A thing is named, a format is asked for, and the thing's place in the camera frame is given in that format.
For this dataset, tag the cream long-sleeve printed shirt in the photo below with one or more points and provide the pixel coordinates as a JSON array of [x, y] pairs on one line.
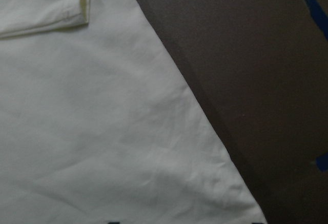
[[98, 125]]

